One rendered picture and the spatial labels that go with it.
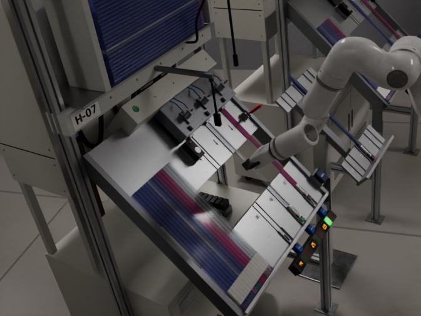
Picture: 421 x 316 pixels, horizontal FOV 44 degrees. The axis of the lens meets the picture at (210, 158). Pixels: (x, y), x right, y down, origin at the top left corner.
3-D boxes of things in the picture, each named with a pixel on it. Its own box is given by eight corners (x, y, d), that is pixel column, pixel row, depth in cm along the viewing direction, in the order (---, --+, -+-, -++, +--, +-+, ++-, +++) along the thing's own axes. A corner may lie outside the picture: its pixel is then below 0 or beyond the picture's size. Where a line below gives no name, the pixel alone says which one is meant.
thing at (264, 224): (319, 196, 212) (324, 193, 209) (237, 315, 168) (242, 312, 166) (286, 162, 212) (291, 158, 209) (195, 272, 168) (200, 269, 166)
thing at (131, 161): (252, 133, 213) (259, 126, 210) (153, 234, 170) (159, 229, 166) (195, 74, 213) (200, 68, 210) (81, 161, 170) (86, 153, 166)
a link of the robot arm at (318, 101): (336, 59, 169) (297, 127, 190) (312, 76, 158) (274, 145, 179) (358, 76, 167) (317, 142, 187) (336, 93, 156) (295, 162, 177)
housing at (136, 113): (200, 83, 214) (217, 63, 204) (123, 145, 182) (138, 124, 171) (187, 69, 214) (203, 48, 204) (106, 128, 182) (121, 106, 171)
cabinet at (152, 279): (272, 291, 266) (261, 194, 232) (195, 407, 219) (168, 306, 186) (170, 254, 299) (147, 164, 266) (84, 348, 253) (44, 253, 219)
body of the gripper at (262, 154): (279, 133, 187) (258, 143, 195) (265, 147, 180) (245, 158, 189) (291, 149, 188) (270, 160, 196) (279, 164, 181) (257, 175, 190)
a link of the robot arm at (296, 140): (284, 130, 186) (270, 141, 180) (312, 116, 176) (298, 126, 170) (297, 150, 186) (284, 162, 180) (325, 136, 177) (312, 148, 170)
